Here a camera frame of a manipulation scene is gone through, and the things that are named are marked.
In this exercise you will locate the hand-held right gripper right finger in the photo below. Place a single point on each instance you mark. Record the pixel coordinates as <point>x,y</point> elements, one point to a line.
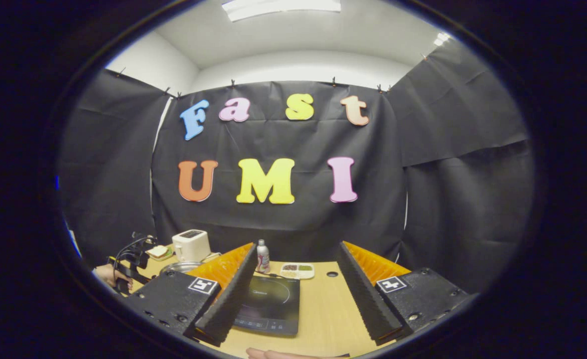
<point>368,304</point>

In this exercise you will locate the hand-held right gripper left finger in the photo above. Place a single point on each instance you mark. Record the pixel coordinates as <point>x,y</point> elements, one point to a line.
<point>228,304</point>

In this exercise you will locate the stainless steel pot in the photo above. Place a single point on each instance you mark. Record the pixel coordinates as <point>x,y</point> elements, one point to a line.
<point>179,268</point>

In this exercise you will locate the black induction cooktop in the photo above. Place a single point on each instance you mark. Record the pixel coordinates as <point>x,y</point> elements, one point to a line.
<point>273,304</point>

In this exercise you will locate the sandwich with lettuce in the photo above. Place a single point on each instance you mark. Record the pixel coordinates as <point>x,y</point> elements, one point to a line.
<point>158,251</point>

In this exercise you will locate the white rectangular plate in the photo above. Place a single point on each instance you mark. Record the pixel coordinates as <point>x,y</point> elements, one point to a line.
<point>161,258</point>

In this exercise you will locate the white toaster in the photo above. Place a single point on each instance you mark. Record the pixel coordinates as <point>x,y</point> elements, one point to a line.
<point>191,247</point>

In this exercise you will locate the silver printed bottle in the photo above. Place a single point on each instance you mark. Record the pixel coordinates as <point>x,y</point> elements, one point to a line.
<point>263,257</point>

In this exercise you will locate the white divided seasoning dish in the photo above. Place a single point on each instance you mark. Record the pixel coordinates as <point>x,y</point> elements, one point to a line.
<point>297,270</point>

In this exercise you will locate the black backdrop cloth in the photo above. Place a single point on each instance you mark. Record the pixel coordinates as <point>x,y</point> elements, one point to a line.
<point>273,144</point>

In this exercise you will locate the small ceiling light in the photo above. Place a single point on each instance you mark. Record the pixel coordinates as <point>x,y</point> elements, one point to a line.
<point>442,39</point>

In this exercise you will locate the large ceiling light panel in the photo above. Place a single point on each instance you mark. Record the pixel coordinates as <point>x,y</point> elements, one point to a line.
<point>281,7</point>

